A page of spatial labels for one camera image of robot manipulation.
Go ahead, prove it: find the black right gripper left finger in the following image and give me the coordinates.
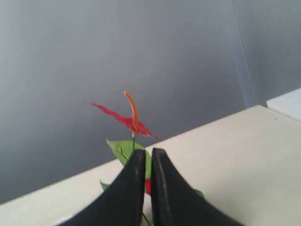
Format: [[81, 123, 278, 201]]
[[60, 149, 146, 226]]

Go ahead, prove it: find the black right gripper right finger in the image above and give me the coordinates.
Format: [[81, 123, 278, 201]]
[[151, 148, 242, 226]]

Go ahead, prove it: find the artificial red anthurium plant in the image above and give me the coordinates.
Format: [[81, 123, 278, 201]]
[[91, 90, 206, 226]]

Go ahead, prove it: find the white side table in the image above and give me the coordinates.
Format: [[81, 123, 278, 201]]
[[266, 88, 301, 122]]

